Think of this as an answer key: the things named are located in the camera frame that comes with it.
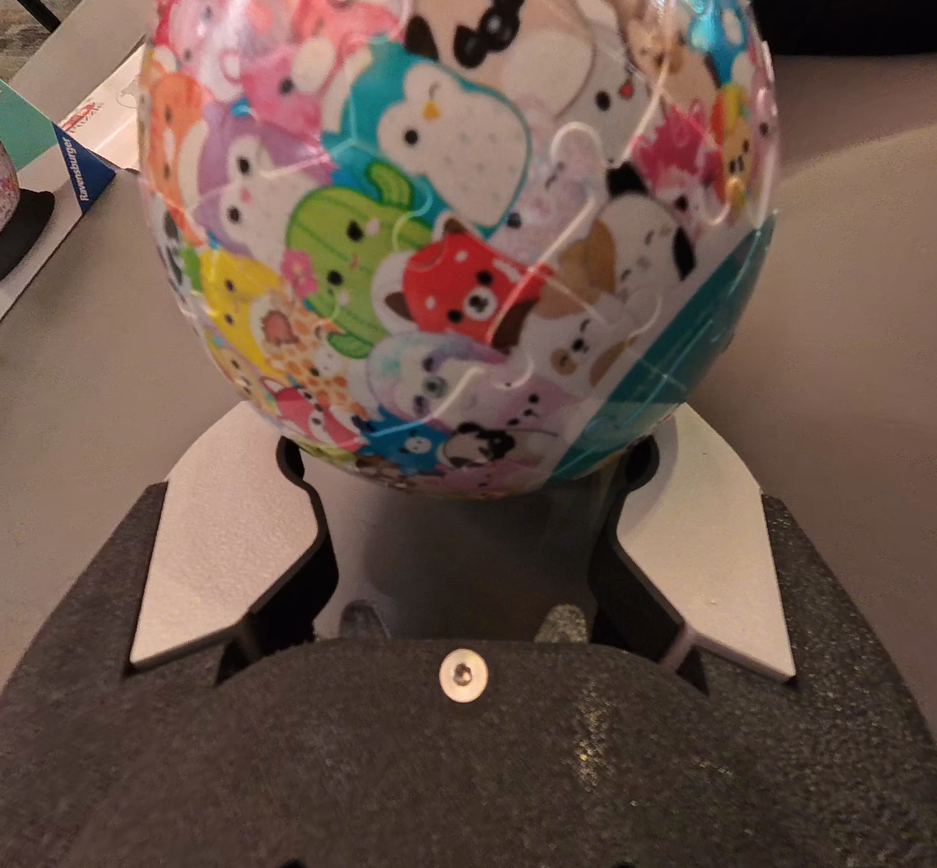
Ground white instruction sheet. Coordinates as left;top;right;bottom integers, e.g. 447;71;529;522
60;33;147;173

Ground colourful cartoon puzzle ball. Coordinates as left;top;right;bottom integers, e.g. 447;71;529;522
138;0;780;494

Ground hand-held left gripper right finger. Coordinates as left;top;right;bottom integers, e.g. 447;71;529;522
589;404;799;684

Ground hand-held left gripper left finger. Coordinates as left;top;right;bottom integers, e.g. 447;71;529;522
128;399;339;673

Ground teal puzzle box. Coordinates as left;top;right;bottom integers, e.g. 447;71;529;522
0;77;120;323

